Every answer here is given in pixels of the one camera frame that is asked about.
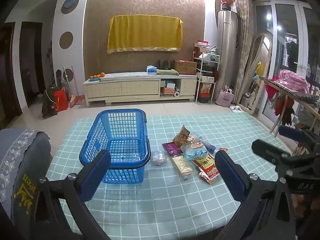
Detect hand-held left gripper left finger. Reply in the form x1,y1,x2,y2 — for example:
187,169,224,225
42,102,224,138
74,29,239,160
34,150,111,240

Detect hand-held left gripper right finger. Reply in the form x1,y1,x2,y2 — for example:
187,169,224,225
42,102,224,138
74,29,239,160
214,150,297,240

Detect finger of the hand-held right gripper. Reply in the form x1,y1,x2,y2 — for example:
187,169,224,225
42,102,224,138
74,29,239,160
279,125,320,153
251,139,294,166

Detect red snack packet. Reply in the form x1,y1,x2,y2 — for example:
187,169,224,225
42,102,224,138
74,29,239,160
192,156,220,185

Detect blue plastic basket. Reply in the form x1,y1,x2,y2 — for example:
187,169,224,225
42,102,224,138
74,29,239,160
79,109,151,184

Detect lavender snack packet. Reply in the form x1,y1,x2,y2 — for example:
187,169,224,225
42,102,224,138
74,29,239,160
202,140,217,154

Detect light blue snack packet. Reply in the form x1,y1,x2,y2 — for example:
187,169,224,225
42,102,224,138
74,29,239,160
184,146,210,162

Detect long cracker packet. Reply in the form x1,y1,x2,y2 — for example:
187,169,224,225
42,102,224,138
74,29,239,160
171,154,197,182

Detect yellow-orange snack pouch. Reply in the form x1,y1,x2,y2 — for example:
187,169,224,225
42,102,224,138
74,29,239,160
172,125,192,147

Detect purple snack packet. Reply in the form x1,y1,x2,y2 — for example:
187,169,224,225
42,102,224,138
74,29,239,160
162,141,184,157

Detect clear snack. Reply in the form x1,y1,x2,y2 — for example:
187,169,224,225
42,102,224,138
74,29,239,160
150,151,167,166

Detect person's right forearm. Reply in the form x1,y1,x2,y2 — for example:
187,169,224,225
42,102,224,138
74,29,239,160
295,216,320,240

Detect person's right hand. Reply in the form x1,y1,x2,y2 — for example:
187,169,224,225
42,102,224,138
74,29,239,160
291,192,320,220

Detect wooden drying rack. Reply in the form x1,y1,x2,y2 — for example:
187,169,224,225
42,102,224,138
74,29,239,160
259,76,320,138

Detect red hanging clothes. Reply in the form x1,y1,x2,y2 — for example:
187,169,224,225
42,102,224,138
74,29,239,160
265,84,294,125

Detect pink blanket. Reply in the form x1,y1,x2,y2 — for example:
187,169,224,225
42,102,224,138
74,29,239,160
278,69,310,94

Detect pink tote bag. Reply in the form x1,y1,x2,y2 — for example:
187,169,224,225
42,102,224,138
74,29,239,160
216,85,235,105

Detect teal checkered tablecloth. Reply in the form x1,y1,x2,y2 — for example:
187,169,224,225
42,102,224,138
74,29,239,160
46,112,298,240

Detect pink broom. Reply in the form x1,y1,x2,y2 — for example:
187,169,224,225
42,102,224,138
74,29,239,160
69,65,82,108

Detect arched floor mirror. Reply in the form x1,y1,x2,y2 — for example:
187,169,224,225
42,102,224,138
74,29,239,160
239,35,273,115

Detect red paper bag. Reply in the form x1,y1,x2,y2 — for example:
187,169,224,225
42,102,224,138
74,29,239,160
54,89,69,112

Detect black bag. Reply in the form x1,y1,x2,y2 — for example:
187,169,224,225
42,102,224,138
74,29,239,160
41,86,58,118

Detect beige television cabinet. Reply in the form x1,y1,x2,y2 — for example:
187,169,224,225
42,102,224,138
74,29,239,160
83,72,198,105

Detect white metal shelf rack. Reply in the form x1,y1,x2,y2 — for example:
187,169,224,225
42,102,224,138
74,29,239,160
193,51,220,103

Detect grey mop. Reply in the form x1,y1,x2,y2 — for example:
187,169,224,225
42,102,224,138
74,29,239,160
62,65,70,93

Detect standing air conditioner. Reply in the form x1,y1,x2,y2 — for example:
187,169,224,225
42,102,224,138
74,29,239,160
217,10,237,100

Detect glass sliding door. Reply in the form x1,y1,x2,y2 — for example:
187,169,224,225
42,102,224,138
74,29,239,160
252,0,320,130

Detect brown cardboard box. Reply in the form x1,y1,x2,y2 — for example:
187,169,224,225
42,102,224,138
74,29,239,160
174,60,197,75

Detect green folded cloth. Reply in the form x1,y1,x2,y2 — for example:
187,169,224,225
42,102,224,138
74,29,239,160
156,69,179,76

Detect dark wooden door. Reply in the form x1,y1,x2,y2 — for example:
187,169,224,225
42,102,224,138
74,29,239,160
19,21,43,108
0,22,23,123

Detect vase with red flowers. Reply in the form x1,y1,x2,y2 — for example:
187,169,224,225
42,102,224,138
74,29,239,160
219,0,236,11

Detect yellow cover cloth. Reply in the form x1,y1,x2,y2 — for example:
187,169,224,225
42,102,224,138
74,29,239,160
107,15,183,54

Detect round wall disc blue plate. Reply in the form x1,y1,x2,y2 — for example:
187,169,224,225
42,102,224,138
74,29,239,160
61,0,79,14

